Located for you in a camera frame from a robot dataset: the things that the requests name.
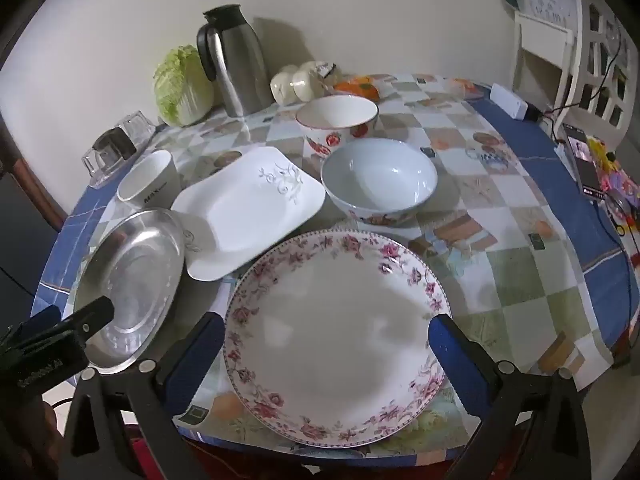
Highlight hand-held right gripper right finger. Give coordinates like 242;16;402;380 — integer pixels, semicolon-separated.
427;312;601;480

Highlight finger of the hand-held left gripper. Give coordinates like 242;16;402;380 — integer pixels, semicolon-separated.
10;305;63;342
50;296;116;348

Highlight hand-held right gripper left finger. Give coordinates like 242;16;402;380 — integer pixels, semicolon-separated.
64;311;227;480

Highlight stainless steel plate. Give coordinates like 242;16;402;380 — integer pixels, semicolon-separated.
73;208;187;373

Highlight pink floral round plate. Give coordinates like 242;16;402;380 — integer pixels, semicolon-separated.
222;229;453;448

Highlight red rimmed fruit print bowl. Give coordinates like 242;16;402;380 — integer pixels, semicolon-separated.
295;95;379;158

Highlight dark cabinet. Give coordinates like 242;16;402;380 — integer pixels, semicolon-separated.
0;35;68;306

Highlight white cup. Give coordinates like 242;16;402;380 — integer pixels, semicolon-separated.
116;150;182;211

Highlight white square plate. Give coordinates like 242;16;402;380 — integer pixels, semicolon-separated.
171;146;327;282

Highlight clear glass cups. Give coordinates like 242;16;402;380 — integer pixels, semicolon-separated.
81;127;138;189

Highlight clear plastic box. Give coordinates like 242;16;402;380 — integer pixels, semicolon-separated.
116;111;157;151

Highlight pale blue white bowl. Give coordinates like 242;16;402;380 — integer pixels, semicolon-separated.
320;138;439;228

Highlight black smartphone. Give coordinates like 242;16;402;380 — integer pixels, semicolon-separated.
562;122;608;203

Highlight colourful floral pouch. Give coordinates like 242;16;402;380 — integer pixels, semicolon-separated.
587;137;640;235

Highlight napa cabbage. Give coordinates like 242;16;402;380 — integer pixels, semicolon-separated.
152;44;216;127

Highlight white rectangular box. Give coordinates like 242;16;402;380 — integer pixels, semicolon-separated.
489;82;530;121

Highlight orange snack packet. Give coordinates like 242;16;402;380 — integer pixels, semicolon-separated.
452;79;488;100
334;76;381;101

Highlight stainless steel thermos jug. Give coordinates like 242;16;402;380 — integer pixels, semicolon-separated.
196;5;274;118

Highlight bag of white buns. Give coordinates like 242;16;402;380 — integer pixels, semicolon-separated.
270;60;337;106

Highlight white wooden chair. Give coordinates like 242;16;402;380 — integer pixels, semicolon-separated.
512;0;636;138

